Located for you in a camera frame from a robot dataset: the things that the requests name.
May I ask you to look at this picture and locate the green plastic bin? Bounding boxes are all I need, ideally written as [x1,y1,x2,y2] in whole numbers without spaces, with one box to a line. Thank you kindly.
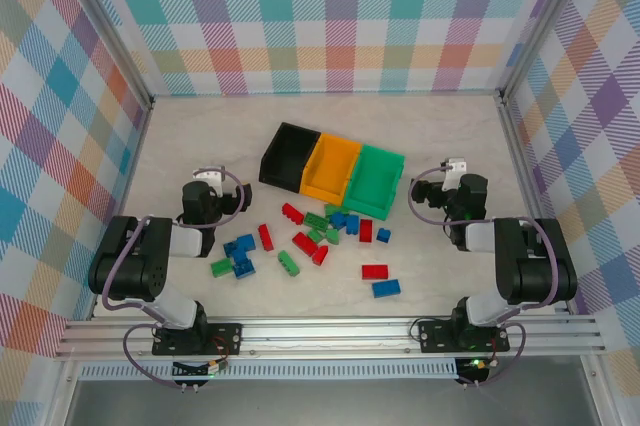
[341,144,406,223]

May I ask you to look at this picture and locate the black plastic bin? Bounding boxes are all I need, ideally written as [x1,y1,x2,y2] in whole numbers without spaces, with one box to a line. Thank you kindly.
[258,121,322,196]

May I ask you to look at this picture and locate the orange plastic bin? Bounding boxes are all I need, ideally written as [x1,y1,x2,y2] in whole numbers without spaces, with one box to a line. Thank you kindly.
[299,132,363,207]

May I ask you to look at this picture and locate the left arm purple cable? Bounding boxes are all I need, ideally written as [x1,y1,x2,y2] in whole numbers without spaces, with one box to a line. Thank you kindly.
[101,167,253,390]

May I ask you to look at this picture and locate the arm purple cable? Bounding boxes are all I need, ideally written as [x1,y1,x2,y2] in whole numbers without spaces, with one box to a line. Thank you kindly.
[101,167,253,390]
[408,165,559,390]

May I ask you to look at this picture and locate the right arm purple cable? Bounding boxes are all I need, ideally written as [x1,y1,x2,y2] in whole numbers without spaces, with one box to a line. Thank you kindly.
[408,165,559,390]

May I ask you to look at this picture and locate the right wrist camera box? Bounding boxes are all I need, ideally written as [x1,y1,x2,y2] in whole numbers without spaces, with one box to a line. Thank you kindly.
[439,157,469,178]

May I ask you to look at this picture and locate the aluminium side rail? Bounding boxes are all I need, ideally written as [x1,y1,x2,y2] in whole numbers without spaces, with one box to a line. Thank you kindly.
[497,90,576,317]
[88,98,155,322]

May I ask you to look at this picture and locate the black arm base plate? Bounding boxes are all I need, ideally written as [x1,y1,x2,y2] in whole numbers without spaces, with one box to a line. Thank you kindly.
[151,321,244,357]
[417,319,511,353]

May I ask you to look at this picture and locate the aluminium mounting rail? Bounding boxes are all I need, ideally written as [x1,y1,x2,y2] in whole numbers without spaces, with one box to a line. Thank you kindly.
[53,315,607,361]

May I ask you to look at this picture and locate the black cable connector bracket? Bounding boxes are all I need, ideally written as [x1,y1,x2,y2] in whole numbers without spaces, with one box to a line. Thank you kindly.
[453,356,499,390]
[171,358,231,393]

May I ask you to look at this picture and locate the aluminium frame post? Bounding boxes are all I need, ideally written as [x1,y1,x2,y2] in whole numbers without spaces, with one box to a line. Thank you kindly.
[58,0,155,110]
[498,0,597,105]

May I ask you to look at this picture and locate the white slotted cable duct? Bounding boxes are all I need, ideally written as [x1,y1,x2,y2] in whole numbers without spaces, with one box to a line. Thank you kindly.
[79,358,459,380]

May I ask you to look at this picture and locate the aluminium frame leg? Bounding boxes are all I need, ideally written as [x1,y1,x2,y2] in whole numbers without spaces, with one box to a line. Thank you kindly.
[579,355,619,426]
[47,359,84,426]

